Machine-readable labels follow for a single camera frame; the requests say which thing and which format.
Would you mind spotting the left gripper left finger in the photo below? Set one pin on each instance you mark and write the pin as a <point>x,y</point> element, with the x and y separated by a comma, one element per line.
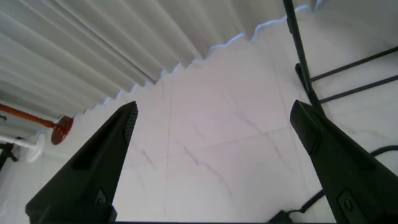
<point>93,174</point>

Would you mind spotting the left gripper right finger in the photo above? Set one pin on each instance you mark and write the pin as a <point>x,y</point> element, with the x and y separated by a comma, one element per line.
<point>351,174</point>

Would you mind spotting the black clothes rack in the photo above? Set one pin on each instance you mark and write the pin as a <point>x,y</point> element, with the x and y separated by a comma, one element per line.
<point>300,53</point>

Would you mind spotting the orange floor stand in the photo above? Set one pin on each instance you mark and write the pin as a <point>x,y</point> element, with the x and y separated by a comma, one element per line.
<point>60,127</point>

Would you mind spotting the white floor stand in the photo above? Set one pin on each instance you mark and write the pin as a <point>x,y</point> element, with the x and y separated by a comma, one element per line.
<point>34,146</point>

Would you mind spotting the black power adapter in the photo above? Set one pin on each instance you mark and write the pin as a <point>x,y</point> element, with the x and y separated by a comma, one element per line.
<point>280,217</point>

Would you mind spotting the white curtain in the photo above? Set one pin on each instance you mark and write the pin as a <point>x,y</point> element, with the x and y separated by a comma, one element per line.
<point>93,46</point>

